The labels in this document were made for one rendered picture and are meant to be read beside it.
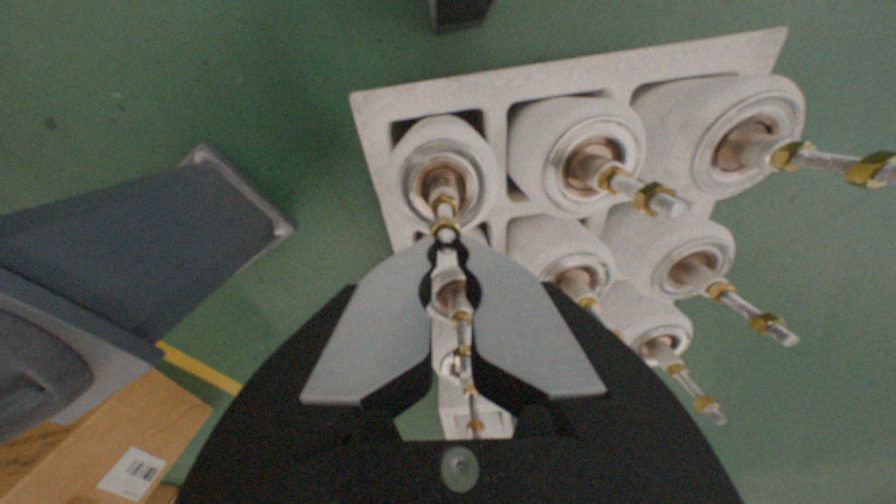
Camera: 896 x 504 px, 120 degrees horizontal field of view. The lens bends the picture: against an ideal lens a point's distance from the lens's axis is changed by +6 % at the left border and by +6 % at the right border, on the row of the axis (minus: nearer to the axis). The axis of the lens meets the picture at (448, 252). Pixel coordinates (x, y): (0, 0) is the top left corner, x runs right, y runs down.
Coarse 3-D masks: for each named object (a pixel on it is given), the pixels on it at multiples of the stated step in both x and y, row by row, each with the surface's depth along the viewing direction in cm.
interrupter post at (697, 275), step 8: (688, 264) 26; (696, 264) 25; (680, 272) 26; (688, 272) 25; (696, 272) 25; (704, 272) 24; (712, 272) 24; (688, 280) 25; (696, 280) 24; (704, 280) 24; (712, 280) 23; (720, 280) 23; (696, 288) 25; (704, 288) 24
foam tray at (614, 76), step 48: (672, 48) 23; (720, 48) 23; (768, 48) 23; (384, 96) 24; (432, 96) 24; (480, 96) 24; (528, 96) 24; (576, 96) 31; (624, 96) 24; (384, 144) 26; (384, 192) 29; (432, 336) 41
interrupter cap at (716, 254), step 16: (704, 240) 24; (720, 240) 24; (672, 256) 25; (688, 256) 25; (704, 256) 26; (720, 256) 25; (656, 272) 26; (672, 272) 26; (720, 272) 26; (656, 288) 27; (672, 288) 27; (688, 288) 27
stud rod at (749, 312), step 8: (720, 296) 23; (728, 296) 22; (736, 296) 22; (728, 304) 22; (736, 304) 22; (744, 304) 21; (744, 312) 21; (752, 312) 21; (760, 312) 20; (768, 328) 20; (776, 328) 19; (784, 328) 19; (776, 336) 19; (784, 336) 19; (792, 336) 18; (784, 344) 19; (792, 344) 19
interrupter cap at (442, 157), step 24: (432, 144) 19; (456, 144) 19; (408, 168) 20; (432, 168) 20; (456, 168) 20; (480, 168) 20; (408, 192) 21; (480, 192) 21; (432, 216) 22; (456, 216) 22
